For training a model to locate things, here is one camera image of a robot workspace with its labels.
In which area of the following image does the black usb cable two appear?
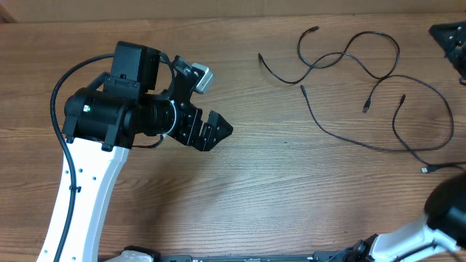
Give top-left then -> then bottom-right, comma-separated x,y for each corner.
257,25 -> 401,114

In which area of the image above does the black usb cable three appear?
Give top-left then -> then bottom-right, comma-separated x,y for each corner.
299,74 -> 455,153

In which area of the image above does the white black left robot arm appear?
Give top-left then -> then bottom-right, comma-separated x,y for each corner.
39,41 -> 233,261

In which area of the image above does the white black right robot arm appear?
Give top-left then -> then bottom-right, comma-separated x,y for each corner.
328,21 -> 465,261

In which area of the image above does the brown cardboard backboard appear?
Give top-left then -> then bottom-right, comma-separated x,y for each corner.
1,0 -> 465,23

